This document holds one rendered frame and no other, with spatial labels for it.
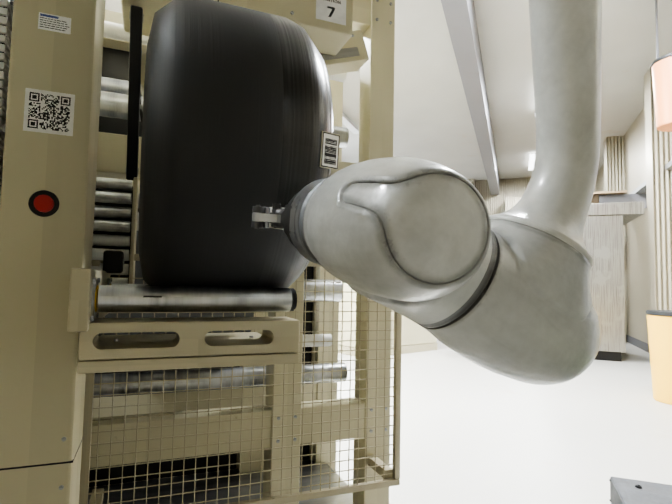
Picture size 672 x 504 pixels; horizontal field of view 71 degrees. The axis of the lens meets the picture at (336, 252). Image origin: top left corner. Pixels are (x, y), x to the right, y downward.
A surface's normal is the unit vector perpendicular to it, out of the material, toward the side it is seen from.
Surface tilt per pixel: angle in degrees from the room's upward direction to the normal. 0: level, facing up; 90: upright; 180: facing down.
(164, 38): 71
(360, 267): 125
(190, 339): 90
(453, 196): 80
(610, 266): 90
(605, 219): 90
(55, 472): 90
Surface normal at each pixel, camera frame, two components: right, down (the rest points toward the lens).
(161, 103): -0.35, -0.09
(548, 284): 0.39, -0.09
